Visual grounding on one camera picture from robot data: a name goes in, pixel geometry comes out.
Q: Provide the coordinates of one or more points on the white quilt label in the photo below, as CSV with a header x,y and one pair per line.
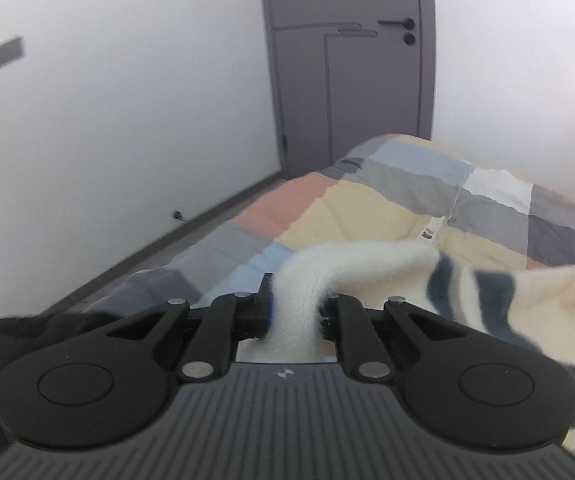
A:
x,y
427,233

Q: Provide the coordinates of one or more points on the grey door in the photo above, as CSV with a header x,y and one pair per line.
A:
x,y
347,100

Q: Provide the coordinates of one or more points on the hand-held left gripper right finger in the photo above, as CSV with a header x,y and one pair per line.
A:
x,y
347,321

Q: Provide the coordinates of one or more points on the cream sweater with blue stripes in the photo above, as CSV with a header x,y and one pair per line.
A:
x,y
542,305

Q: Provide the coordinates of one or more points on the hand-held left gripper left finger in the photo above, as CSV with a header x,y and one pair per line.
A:
x,y
260,316

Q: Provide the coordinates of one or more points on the black door lock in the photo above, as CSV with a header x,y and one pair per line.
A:
x,y
409,39

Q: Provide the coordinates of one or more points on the patchwork checked quilt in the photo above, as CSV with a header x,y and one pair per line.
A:
x,y
367,200

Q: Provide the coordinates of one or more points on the black door stop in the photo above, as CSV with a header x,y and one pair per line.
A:
x,y
178,215

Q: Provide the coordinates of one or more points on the dark cloth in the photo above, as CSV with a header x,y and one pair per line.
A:
x,y
12,335

